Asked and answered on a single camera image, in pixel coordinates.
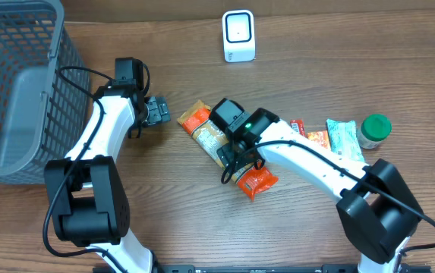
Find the orange spaghetti packet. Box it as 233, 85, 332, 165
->
177, 100, 279, 202

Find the red stick sachet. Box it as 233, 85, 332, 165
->
290, 119, 307, 137

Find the small orange snack box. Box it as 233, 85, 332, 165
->
307, 130, 331, 150

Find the teal wet wipes pack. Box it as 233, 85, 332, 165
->
326, 119, 365, 162

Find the green lid jar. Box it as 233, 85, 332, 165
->
357, 114, 392, 149

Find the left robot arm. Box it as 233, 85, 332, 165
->
42, 57, 171, 272

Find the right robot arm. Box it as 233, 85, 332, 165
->
210, 99, 422, 272

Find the white barcode scanner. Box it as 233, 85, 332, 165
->
222, 9, 256, 63

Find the grey plastic mesh basket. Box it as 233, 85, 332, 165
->
0, 1, 89, 184

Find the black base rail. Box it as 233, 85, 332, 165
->
92, 263, 433, 273

